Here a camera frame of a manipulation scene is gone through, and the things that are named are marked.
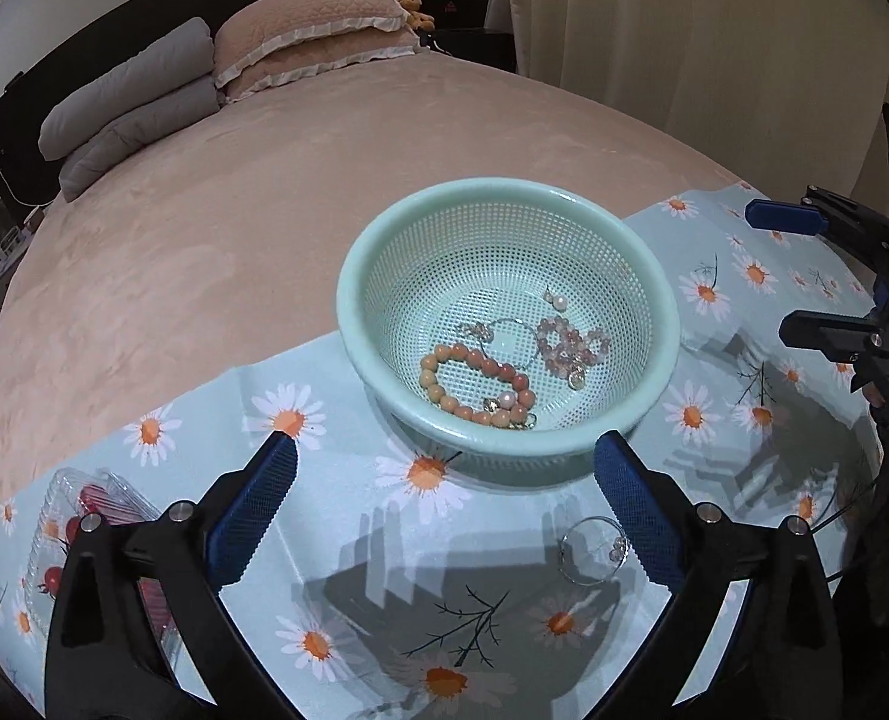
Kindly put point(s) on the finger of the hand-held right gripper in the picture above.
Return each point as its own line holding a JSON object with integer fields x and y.
{"x": 819, "y": 331}
{"x": 785, "y": 216}

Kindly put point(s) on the blue daisy print cloth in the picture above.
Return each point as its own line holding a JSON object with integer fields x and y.
{"x": 384, "y": 540}

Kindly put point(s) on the beige bed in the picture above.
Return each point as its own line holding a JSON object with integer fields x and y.
{"x": 226, "y": 240}

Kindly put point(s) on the clear box of cherry tomatoes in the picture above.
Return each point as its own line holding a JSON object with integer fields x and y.
{"x": 50, "y": 540}

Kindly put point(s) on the silver bangle with charms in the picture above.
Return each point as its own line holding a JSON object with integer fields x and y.
{"x": 568, "y": 566}

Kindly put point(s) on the black nightstand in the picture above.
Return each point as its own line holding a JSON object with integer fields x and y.
{"x": 474, "y": 51}

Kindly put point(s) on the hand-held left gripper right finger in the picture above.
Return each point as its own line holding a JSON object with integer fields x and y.
{"x": 635, "y": 510}

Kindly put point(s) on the beige ruffled pillow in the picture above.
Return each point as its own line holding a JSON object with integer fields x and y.
{"x": 324, "y": 64}
{"x": 301, "y": 22}

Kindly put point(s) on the thin silver bangle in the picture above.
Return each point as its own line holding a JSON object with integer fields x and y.
{"x": 482, "y": 330}

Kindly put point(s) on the brown teddy bear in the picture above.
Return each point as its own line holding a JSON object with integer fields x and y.
{"x": 413, "y": 11}

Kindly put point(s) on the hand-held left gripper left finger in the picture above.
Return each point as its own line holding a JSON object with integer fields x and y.
{"x": 253, "y": 514}

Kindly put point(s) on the green plastic mesh basket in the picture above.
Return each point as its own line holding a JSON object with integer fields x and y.
{"x": 414, "y": 262}

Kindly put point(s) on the grey pillow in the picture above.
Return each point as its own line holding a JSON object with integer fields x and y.
{"x": 129, "y": 79}
{"x": 136, "y": 139}

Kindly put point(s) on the black headboard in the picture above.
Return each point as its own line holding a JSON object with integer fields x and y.
{"x": 76, "y": 30}

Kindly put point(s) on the cream curtain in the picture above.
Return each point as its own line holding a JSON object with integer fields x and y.
{"x": 714, "y": 30}

